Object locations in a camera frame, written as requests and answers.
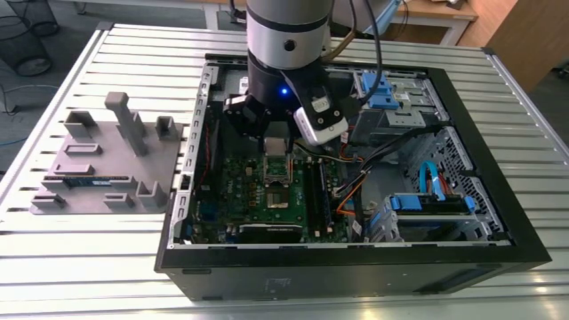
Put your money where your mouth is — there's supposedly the orange wire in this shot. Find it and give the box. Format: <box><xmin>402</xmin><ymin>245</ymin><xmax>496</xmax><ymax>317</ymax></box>
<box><xmin>336</xmin><ymin>185</ymin><xmax>363</xmax><ymax>216</ymax></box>

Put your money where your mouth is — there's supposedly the metal socket cover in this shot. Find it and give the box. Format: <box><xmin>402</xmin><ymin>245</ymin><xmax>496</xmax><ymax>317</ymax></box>
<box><xmin>263</xmin><ymin>153</ymin><xmax>295</xmax><ymax>185</ymax></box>

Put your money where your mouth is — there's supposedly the hard disk in blue carrier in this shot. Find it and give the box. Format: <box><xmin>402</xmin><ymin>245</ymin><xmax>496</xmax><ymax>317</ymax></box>
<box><xmin>387</xmin><ymin>194</ymin><xmax>476</xmax><ymax>217</ymax></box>

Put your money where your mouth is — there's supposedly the grey parts rack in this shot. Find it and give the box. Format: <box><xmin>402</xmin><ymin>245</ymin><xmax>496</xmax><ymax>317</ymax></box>
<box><xmin>29</xmin><ymin>91</ymin><xmax>191</xmax><ymax>216</ymax></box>

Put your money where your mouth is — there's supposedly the black cable bundle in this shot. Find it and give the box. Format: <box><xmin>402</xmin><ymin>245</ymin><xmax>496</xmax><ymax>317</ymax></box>
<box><xmin>334</xmin><ymin>125</ymin><xmax>446</xmax><ymax>196</ymax></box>

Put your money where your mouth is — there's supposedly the black PC case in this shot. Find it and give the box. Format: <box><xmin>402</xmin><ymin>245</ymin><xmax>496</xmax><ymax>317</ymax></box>
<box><xmin>154</xmin><ymin>53</ymin><xmax>552</xmax><ymax>303</ymax></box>

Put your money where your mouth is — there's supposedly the silver CPU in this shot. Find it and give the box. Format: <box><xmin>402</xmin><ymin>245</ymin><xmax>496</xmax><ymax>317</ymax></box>
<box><xmin>263</xmin><ymin>138</ymin><xmax>288</xmax><ymax>157</ymax></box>

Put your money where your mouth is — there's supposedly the wooden desk white frame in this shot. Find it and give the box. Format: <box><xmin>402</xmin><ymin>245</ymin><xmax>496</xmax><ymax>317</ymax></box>
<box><xmin>204</xmin><ymin>0</ymin><xmax>480</xmax><ymax>46</ymax></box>

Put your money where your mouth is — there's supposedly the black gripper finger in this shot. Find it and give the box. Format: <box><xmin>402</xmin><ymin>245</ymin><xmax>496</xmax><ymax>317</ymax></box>
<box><xmin>223</xmin><ymin>94</ymin><xmax>268</xmax><ymax>157</ymax></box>
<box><xmin>284</xmin><ymin>111</ymin><xmax>299</xmax><ymax>158</ymax></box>

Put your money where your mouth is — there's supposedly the wooden cabinet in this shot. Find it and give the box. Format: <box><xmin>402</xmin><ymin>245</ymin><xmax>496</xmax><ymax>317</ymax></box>
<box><xmin>487</xmin><ymin>0</ymin><xmax>569</xmax><ymax>93</ymax></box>

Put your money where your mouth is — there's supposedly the green motherboard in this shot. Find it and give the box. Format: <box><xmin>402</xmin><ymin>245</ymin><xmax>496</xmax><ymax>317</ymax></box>
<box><xmin>191</xmin><ymin>155</ymin><xmax>352</xmax><ymax>244</ymax></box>

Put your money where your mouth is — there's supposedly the CPU socket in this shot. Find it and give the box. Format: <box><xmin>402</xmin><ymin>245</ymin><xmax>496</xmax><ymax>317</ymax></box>
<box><xmin>264</xmin><ymin>186</ymin><xmax>294</xmax><ymax>211</ymax></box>

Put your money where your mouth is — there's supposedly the black graphics card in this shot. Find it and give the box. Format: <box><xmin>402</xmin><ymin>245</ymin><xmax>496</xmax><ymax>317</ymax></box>
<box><xmin>236</xmin><ymin>222</ymin><xmax>304</xmax><ymax>244</ymax></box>

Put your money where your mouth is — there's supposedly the thick black wrist cable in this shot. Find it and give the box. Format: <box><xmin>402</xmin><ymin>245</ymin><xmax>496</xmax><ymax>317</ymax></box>
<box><xmin>350</xmin><ymin>0</ymin><xmax>387</xmax><ymax>107</ymax></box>

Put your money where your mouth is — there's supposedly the grey metal drive cage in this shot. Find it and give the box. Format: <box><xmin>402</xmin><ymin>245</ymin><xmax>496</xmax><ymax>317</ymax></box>
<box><xmin>347</xmin><ymin>70</ymin><xmax>451</xmax><ymax>147</ymax></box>

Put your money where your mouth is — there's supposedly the large wire mesh bin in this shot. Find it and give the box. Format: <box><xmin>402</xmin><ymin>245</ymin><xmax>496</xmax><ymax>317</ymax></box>
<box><xmin>0</xmin><ymin>16</ymin><xmax>53</xmax><ymax>77</ymax></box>

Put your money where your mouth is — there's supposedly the small wire mesh bin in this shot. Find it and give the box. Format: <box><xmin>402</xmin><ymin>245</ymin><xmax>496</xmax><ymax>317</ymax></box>
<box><xmin>26</xmin><ymin>0</ymin><xmax>61</xmax><ymax>37</ymax></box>

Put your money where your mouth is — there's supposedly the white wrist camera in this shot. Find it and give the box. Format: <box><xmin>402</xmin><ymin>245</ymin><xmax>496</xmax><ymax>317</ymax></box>
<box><xmin>292</xmin><ymin>85</ymin><xmax>351</xmax><ymax>147</ymax></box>

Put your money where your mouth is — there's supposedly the empty light blue carrier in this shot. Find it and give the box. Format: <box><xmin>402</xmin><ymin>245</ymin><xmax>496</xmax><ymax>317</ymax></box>
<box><xmin>364</xmin><ymin>210</ymin><xmax>384</xmax><ymax>241</ymax></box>

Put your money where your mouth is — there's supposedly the perforated metal disk bay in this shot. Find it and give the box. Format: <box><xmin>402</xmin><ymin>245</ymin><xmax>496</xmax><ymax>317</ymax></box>
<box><xmin>366</xmin><ymin>192</ymin><xmax>511</xmax><ymax>243</ymax></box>

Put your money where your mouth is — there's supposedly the RAM stick with blue label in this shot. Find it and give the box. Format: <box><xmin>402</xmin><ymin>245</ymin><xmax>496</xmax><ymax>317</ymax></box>
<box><xmin>45</xmin><ymin>175</ymin><xmax>131</xmax><ymax>188</ymax></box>

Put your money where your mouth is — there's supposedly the blue plastic drive latch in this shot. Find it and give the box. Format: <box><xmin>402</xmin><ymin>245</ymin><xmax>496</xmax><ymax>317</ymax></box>
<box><xmin>368</xmin><ymin>93</ymin><xmax>400</xmax><ymax>109</ymax></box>
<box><xmin>363</xmin><ymin>72</ymin><xmax>394</xmax><ymax>95</ymax></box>

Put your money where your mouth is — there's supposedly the blue SATA cable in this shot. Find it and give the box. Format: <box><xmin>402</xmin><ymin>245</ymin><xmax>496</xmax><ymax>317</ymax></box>
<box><xmin>419</xmin><ymin>160</ymin><xmax>448</xmax><ymax>202</ymax></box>

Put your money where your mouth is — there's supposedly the grey power supply unit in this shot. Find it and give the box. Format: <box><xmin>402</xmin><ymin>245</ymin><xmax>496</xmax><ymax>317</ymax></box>
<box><xmin>208</xmin><ymin>69</ymin><xmax>251</xmax><ymax>116</ymax></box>

